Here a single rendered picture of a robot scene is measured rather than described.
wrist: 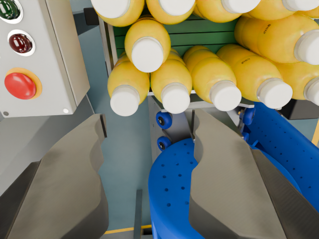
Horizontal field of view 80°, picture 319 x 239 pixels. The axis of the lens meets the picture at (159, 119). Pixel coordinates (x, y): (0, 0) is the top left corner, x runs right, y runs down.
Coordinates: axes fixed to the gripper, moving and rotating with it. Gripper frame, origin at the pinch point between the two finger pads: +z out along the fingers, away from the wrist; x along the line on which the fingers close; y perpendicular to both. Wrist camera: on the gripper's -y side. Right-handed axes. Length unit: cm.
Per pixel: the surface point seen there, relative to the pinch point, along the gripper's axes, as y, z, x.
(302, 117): 16.7, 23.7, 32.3
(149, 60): 0.2, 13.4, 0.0
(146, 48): -1.3, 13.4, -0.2
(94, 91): 50, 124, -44
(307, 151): 48, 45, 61
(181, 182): 23.7, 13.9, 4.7
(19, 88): 2.8, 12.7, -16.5
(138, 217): 165, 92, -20
